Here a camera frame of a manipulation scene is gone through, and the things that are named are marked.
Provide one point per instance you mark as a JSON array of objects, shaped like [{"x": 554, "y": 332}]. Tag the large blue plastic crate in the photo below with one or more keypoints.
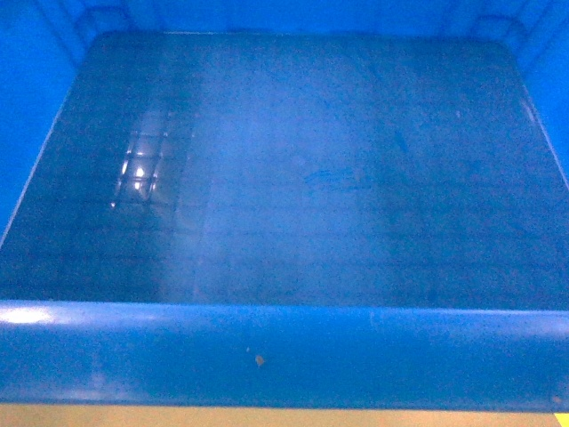
[{"x": 296, "y": 204}]

